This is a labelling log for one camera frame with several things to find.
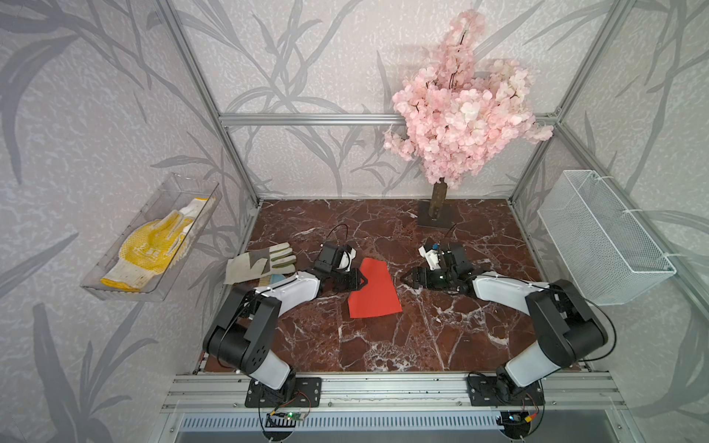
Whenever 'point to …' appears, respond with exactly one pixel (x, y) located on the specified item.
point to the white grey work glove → (277, 259)
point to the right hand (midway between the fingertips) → (408, 279)
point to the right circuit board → (515, 421)
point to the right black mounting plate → (487, 390)
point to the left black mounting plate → (300, 392)
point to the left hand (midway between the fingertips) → (366, 281)
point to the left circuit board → (283, 419)
